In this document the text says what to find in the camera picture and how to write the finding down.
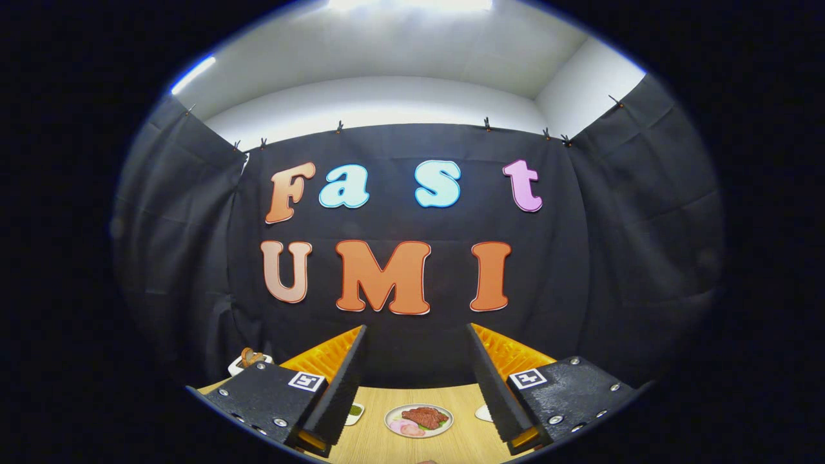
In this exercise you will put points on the beige round plate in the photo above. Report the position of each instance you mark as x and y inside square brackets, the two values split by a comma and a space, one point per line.
[390, 414]

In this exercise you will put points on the white divided dish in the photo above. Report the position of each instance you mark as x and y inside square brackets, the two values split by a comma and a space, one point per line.
[356, 420]

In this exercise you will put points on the brown steak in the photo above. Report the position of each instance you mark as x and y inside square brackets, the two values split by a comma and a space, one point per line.
[424, 417]

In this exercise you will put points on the red-rimmed sausage slice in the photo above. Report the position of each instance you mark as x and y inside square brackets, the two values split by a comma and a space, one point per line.
[412, 430]

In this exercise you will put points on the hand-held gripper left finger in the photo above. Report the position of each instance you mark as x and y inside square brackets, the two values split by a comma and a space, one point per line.
[338, 386]

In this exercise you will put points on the small white square dish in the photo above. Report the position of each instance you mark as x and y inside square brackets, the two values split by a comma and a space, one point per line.
[483, 412]

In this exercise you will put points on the black backdrop cloth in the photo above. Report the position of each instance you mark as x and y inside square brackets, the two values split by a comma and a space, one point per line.
[419, 348]

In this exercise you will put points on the pale pink ham slice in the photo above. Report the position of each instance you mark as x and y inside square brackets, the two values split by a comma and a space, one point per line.
[396, 426]

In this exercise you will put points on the toasted bread slice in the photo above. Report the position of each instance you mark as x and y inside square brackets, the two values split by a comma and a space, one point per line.
[246, 356]
[256, 359]

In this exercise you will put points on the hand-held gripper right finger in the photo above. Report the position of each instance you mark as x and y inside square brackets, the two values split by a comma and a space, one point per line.
[493, 386]

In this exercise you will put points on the white toaster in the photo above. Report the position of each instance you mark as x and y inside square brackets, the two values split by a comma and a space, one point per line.
[235, 369]

